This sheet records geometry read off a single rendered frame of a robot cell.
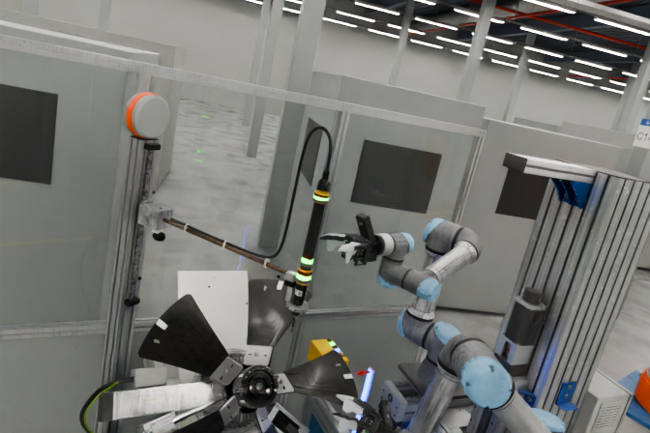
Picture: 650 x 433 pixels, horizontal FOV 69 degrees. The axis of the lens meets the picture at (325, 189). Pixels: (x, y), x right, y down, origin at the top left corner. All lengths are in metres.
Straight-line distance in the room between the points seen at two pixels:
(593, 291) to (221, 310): 1.30
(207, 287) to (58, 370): 0.75
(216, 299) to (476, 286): 4.02
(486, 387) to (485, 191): 3.88
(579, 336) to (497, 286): 3.72
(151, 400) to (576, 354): 1.42
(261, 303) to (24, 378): 1.04
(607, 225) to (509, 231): 3.67
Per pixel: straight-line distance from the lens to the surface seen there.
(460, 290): 5.42
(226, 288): 1.83
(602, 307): 1.94
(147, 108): 1.72
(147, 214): 1.76
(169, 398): 1.62
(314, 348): 2.06
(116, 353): 2.07
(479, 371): 1.34
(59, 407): 2.39
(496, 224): 5.30
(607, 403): 2.18
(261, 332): 1.61
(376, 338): 2.77
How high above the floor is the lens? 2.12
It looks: 13 degrees down
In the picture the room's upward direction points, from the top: 12 degrees clockwise
